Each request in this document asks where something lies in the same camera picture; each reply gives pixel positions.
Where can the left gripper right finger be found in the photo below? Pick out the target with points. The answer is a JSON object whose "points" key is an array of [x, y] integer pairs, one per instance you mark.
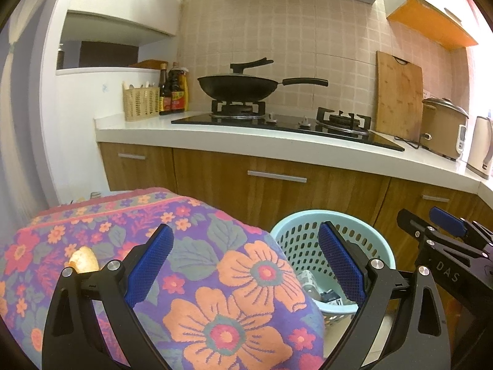
{"points": [[418, 338]]}

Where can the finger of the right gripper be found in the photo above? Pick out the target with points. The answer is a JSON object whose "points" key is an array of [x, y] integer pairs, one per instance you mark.
{"points": [[421, 230], [455, 226]]}

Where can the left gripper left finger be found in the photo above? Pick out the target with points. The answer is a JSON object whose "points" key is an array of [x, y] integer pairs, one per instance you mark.
{"points": [[72, 337]]}

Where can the crumpled trash in basket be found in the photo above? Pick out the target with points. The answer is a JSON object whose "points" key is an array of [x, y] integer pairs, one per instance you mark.
{"points": [[310, 285]]}

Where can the light blue perforated trash basket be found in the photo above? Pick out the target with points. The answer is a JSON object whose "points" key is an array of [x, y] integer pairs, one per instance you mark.
{"points": [[297, 236]]}

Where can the white kitchen countertop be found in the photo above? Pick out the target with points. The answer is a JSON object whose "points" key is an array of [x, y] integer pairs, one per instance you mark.
{"points": [[410, 164]]}

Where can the cream electric kettle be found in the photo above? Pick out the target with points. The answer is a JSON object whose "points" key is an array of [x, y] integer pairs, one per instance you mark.
{"points": [[480, 156]]}

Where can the potato piece on table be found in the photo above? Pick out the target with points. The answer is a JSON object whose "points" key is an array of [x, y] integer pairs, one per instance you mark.
{"points": [[84, 260]]}

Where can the beige rice cooker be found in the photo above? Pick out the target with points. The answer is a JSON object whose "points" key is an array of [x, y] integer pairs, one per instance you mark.
{"points": [[443, 128]]}

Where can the black glass gas stove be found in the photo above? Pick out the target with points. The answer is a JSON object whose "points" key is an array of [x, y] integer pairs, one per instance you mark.
{"points": [[327, 122]]}

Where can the wooden cutting board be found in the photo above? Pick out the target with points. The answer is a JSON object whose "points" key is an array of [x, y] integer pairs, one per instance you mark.
{"points": [[399, 97]]}

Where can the floral purple tablecloth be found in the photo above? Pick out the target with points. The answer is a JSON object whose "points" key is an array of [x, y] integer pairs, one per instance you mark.
{"points": [[225, 298]]}

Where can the orange upper cabinet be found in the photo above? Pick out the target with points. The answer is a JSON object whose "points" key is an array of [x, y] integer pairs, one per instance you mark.
{"points": [[450, 23]]}

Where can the black frying pan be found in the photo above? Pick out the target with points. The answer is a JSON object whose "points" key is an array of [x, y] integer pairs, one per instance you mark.
{"points": [[244, 88]]}

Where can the woven utensil basket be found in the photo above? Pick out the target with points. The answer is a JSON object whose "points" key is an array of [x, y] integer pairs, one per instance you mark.
{"points": [[140, 103]]}

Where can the dark soy sauce bottle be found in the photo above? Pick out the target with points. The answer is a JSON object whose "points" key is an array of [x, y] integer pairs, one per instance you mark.
{"points": [[165, 92]]}

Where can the red label sauce bottle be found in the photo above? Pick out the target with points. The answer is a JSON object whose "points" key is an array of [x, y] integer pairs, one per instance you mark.
{"points": [[179, 88]]}

